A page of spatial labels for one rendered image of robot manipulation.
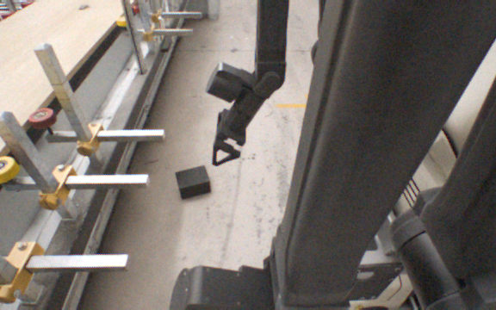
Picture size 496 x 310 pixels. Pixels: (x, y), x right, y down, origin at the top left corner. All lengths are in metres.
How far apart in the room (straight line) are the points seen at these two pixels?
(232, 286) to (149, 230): 1.55
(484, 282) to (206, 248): 1.52
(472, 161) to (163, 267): 1.59
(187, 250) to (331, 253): 1.54
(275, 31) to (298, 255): 0.43
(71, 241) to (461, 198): 0.99
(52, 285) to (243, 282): 0.75
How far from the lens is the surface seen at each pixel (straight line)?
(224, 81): 0.59
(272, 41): 0.55
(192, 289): 0.29
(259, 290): 0.31
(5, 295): 0.88
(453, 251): 0.26
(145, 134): 1.11
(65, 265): 0.85
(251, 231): 1.74
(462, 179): 0.23
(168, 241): 1.76
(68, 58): 1.63
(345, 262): 0.21
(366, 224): 0.18
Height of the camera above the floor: 1.49
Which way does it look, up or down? 43 degrees down
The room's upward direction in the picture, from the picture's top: 2 degrees clockwise
